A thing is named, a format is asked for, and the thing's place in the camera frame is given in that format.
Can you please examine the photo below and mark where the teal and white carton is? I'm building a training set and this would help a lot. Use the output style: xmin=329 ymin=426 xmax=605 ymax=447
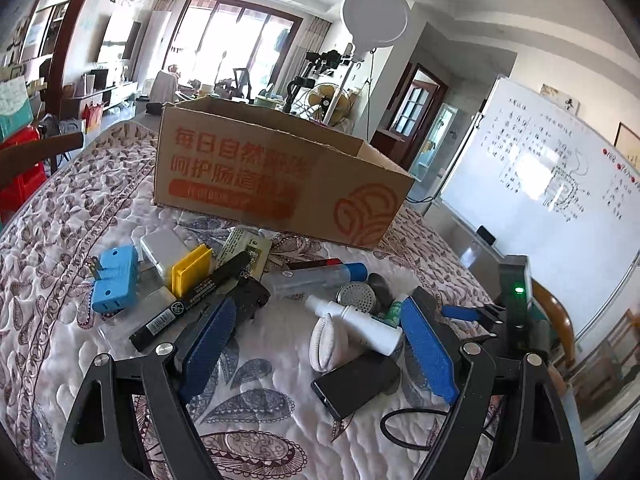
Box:
xmin=0 ymin=77 xmax=33 ymax=141

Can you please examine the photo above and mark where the red plastic stool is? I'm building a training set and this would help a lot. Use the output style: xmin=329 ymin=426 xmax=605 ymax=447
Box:
xmin=0 ymin=125 xmax=48 ymax=216

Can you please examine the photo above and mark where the perforated metal disc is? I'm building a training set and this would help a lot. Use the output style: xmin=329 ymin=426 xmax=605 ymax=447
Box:
xmin=336 ymin=281 xmax=377 ymax=318

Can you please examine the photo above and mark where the brown wooden door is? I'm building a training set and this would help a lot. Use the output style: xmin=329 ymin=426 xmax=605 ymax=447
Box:
xmin=387 ymin=62 xmax=448 ymax=161

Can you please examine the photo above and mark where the wall television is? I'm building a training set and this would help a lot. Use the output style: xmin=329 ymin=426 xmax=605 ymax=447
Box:
xmin=97 ymin=15 xmax=143 ymax=63

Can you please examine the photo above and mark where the black power bank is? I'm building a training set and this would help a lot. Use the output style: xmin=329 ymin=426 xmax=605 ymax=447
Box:
xmin=311 ymin=351 xmax=402 ymax=422

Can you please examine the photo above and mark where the white spray bottle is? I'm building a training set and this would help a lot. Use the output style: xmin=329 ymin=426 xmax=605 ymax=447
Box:
xmin=304 ymin=294 xmax=405 ymax=357

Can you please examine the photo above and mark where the whiteboard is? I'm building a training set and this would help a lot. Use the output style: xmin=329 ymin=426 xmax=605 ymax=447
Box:
xmin=435 ymin=75 xmax=640 ymax=341

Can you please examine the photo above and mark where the television cabinet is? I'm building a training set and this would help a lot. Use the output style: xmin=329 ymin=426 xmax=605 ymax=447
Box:
xmin=62 ymin=80 xmax=138 ymax=121

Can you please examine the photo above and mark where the green and white packet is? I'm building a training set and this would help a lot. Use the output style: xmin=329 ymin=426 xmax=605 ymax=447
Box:
xmin=215 ymin=227 xmax=273 ymax=281

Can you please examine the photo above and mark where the black cable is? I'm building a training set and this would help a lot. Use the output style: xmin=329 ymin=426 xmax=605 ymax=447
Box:
xmin=380 ymin=407 xmax=456 ymax=453

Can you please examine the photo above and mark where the light wooden chair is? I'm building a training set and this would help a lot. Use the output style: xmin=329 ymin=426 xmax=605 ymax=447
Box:
xmin=530 ymin=277 xmax=576 ymax=376

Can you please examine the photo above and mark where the small green bottle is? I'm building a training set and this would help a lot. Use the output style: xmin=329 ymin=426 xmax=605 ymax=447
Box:
xmin=377 ymin=294 xmax=408 ymax=328

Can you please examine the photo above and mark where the framed wall picture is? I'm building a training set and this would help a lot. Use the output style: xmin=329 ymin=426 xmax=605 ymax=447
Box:
xmin=614 ymin=122 xmax=640 ymax=171

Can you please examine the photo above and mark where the white ribbed shell case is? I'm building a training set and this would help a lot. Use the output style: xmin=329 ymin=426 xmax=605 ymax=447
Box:
xmin=309 ymin=312 xmax=366 ymax=373

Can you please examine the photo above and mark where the white covered chair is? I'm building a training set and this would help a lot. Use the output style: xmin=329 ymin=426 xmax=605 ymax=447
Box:
xmin=150 ymin=70 xmax=181 ymax=106

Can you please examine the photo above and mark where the yellow plastic case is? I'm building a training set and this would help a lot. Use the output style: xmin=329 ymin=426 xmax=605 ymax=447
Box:
xmin=171 ymin=244 xmax=213 ymax=297

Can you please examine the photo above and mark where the large balcony window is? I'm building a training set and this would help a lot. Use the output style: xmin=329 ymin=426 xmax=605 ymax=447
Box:
xmin=175 ymin=0 xmax=303 ymax=101

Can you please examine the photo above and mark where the yellow standing fan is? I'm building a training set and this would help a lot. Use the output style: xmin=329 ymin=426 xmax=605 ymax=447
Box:
xmin=307 ymin=82 xmax=351 ymax=128

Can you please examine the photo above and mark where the white and yellow box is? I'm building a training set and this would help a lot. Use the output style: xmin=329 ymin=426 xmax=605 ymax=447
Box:
xmin=140 ymin=230 xmax=193 ymax=281

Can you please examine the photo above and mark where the red and black pen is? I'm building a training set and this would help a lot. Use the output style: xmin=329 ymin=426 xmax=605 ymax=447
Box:
xmin=287 ymin=258 xmax=343 ymax=271

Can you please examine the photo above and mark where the white round ring light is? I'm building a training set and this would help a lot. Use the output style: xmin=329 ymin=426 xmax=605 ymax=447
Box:
xmin=341 ymin=0 xmax=408 ymax=51

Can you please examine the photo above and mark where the dark wooden chair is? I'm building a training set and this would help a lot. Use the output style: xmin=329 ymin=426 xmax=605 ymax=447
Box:
xmin=0 ymin=132 xmax=85 ymax=196

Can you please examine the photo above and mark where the printed cardboard box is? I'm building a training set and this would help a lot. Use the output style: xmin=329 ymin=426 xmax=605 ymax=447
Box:
xmin=152 ymin=96 xmax=416 ymax=250

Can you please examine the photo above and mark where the black marker pen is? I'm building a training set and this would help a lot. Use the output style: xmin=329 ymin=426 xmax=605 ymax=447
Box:
xmin=129 ymin=251 xmax=253 ymax=353

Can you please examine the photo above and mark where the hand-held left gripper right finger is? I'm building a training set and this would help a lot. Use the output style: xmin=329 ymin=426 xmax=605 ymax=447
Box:
xmin=400 ymin=287 xmax=583 ymax=480

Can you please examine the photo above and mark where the blue plug adapter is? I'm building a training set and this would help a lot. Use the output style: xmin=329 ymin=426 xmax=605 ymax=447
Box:
xmin=90 ymin=245 xmax=141 ymax=317

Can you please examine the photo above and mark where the calligraphy wall picture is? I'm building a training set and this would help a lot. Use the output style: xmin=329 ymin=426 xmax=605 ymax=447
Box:
xmin=540 ymin=85 xmax=581 ymax=116

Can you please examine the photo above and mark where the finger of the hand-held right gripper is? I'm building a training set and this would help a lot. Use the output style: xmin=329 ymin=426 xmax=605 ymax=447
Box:
xmin=442 ymin=304 xmax=507 ymax=333

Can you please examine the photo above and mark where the black plastic device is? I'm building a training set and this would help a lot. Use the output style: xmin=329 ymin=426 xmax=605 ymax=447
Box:
xmin=232 ymin=276 xmax=272 ymax=325

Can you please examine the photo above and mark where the clear tube with blue cap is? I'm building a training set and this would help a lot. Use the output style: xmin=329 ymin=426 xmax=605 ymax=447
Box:
xmin=262 ymin=261 xmax=369 ymax=301

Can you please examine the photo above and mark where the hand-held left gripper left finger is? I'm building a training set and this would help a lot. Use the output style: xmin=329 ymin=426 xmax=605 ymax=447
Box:
xmin=55 ymin=296 xmax=238 ymax=480

